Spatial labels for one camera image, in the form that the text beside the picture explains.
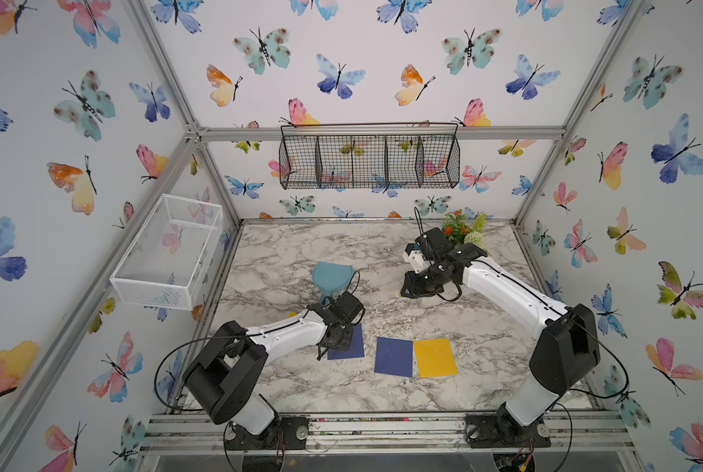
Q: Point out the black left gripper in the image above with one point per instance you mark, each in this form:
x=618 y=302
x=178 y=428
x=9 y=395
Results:
x=346 y=342

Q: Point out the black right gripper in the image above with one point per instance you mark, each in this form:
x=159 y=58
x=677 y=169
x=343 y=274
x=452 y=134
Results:
x=412 y=289

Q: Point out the yellow envelope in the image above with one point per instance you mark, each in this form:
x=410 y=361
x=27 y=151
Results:
x=435 y=358

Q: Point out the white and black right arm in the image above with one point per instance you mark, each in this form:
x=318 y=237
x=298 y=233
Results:
x=566 y=345

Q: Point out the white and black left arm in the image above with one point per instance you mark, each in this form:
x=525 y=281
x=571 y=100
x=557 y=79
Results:
x=223 y=376

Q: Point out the artificial flowers in white pot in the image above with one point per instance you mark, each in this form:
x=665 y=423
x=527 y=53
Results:
x=465 y=227

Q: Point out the teal plastic scoop dish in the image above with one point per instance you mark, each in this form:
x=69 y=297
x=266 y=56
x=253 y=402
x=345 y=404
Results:
x=331 y=279

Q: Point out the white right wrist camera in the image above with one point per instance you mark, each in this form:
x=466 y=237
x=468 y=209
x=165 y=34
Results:
x=414 y=257

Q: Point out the black wire wall basket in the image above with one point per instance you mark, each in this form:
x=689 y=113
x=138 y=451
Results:
x=383 y=156

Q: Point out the white mesh wall basket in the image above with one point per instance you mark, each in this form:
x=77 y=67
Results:
x=166 y=261

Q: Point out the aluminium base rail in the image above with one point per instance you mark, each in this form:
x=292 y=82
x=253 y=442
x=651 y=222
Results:
x=389 y=433

